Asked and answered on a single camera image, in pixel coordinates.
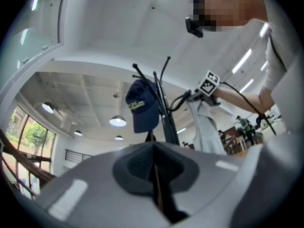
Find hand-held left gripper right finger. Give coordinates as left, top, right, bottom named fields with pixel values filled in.
left=153, top=141, right=249, bottom=228

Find large round pendant lamp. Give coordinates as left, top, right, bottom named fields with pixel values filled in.
left=42, top=101, right=55, bottom=114
left=109, top=115, right=127, bottom=128

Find black coat rack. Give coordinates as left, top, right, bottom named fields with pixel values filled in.
left=132, top=56, right=191, bottom=146

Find light grey clothing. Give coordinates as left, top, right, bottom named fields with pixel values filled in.
left=187, top=98, right=304, bottom=228

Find brown stair handrail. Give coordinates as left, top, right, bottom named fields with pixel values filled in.
left=0, top=129, right=57, bottom=199

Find person's right forearm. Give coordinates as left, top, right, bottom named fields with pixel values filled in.
left=212, top=87, right=274, bottom=114

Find black slatted railing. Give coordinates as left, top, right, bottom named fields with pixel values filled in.
left=65, top=149, right=94, bottom=162

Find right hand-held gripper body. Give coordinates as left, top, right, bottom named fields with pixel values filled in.
left=187, top=70, right=222, bottom=107

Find large arched window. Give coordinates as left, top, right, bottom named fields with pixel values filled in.
left=4, top=105, right=57, bottom=175

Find black head camera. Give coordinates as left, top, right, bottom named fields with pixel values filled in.
left=185, top=17, right=204, bottom=38

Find wooden table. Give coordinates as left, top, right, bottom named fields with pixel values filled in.
left=222, top=126, right=253, bottom=156

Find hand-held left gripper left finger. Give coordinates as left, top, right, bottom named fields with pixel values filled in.
left=35, top=141, right=172, bottom=228

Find navy blue cap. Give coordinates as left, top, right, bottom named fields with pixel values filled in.
left=125, top=79, right=160, bottom=134

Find black cable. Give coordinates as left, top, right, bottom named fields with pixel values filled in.
left=219, top=81, right=277, bottom=136

